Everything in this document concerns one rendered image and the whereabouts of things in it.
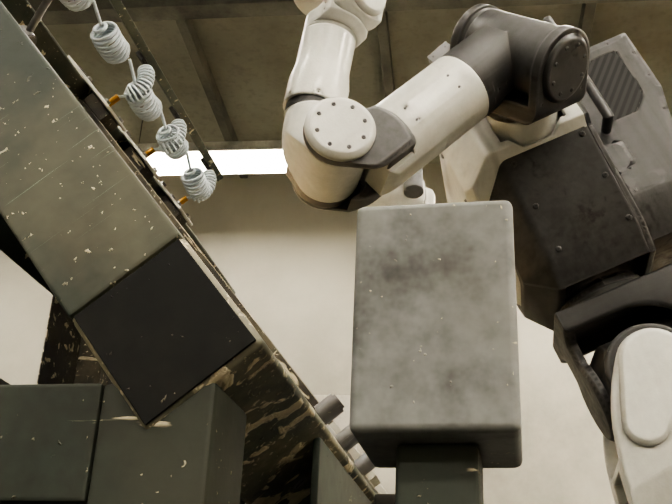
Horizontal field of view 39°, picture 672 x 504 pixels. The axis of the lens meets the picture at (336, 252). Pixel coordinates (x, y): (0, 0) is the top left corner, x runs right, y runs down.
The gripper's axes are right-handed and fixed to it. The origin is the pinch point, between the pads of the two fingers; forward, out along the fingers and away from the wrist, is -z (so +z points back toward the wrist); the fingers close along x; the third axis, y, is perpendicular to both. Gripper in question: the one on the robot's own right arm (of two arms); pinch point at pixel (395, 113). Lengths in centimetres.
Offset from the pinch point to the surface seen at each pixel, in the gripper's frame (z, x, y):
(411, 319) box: 100, 52, -42
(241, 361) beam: 102, 58, -30
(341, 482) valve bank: 94, 28, -12
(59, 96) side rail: 76, 73, -20
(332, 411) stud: 86, 30, -13
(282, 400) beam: 99, 49, -25
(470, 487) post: 111, 45, -41
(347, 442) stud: 83, 20, -6
